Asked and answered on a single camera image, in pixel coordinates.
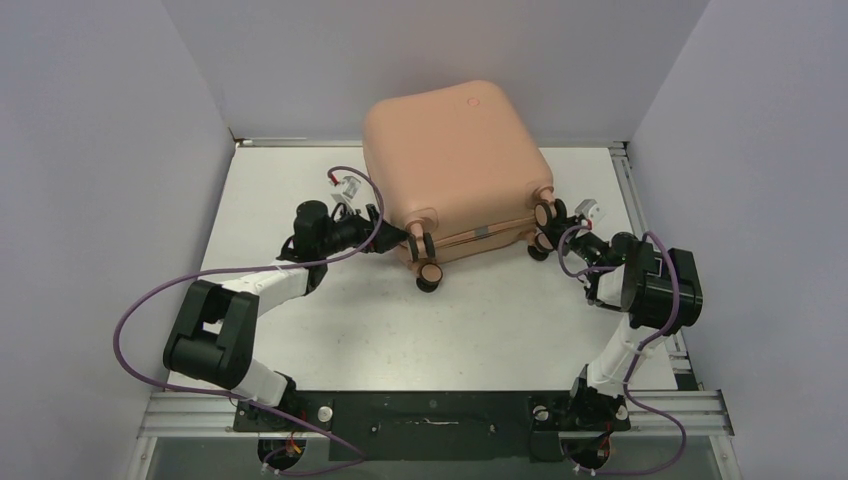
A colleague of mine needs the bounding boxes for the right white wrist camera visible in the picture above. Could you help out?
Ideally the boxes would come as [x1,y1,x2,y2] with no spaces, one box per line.
[575,199,606,227]

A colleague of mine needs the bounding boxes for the pink suitcase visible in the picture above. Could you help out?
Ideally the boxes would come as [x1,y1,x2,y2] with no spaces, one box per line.
[362,80,565,293]

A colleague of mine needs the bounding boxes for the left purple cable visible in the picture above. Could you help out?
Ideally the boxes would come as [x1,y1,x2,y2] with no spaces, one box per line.
[112,165,387,477]

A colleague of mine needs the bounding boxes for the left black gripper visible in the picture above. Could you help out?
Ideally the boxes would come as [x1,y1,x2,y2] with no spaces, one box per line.
[318,203,409,258]

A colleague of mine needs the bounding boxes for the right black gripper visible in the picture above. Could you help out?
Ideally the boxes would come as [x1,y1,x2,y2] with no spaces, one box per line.
[536,214,607,271]

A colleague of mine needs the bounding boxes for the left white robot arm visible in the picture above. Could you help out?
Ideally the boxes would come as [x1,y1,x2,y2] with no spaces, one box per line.
[163,200,409,430]

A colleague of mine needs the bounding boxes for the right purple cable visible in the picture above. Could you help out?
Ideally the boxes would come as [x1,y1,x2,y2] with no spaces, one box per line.
[556,225,688,477]

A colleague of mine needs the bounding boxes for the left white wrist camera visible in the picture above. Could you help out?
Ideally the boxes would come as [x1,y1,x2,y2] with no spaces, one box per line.
[331,175,362,210]

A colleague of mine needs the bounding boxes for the aluminium frame rail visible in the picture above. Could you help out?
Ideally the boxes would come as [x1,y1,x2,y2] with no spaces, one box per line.
[125,139,743,480]

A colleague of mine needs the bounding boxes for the purple cable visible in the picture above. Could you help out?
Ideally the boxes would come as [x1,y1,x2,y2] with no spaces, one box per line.
[112,165,387,477]
[556,225,688,477]

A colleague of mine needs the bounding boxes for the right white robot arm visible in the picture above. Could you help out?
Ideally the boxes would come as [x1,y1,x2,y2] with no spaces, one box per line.
[564,233,704,429]

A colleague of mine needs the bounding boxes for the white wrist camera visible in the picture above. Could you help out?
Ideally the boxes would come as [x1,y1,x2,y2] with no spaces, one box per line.
[331,175,362,210]
[575,199,606,227]

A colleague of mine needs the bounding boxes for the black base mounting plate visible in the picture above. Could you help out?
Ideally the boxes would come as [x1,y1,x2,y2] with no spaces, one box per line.
[233,390,631,463]

